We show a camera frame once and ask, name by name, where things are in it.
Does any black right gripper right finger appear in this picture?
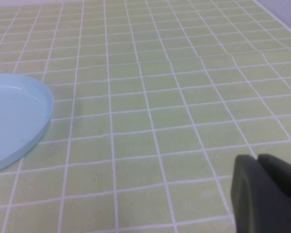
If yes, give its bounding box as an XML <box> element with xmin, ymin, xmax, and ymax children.
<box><xmin>257</xmin><ymin>153</ymin><xmax>291</xmax><ymax>195</ymax></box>

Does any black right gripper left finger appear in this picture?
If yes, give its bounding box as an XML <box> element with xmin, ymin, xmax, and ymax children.
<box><xmin>230</xmin><ymin>153</ymin><xmax>291</xmax><ymax>233</ymax></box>

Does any light blue round plate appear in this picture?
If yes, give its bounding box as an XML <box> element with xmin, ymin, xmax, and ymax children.
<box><xmin>0</xmin><ymin>73</ymin><xmax>55</xmax><ymax>176</ymax></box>

